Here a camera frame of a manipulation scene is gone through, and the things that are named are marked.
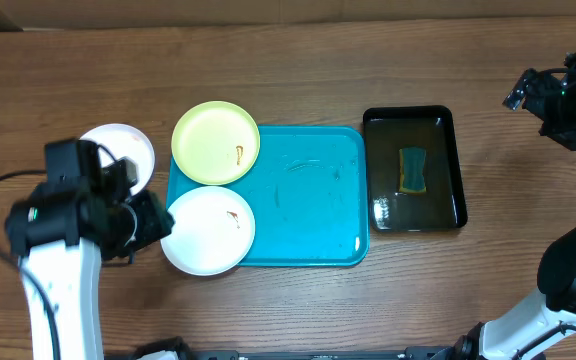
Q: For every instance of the white plate with red stain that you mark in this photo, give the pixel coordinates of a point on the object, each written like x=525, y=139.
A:
x=126, y=141

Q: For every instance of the yellow-green plate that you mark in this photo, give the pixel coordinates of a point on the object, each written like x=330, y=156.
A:
x=215, y=143

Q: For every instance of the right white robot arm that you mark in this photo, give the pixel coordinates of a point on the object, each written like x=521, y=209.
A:
x=548, y=314

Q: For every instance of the teal plastic tray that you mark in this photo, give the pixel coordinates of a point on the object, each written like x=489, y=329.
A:
x=307, y=191

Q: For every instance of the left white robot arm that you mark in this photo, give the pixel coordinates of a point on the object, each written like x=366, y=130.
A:
x=92, y=207

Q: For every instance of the black water tray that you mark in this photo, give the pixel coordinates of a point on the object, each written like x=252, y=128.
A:
x=386, y=130

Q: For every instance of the green yellow sponge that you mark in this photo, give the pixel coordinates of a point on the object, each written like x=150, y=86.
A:
x=412, y=165

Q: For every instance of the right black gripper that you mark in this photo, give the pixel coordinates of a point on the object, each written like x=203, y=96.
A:
x=533, y=93

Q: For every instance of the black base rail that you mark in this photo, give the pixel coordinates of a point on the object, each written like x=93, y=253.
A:
x=176, y=348

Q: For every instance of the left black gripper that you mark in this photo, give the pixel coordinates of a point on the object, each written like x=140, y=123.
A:
x=161, y=224

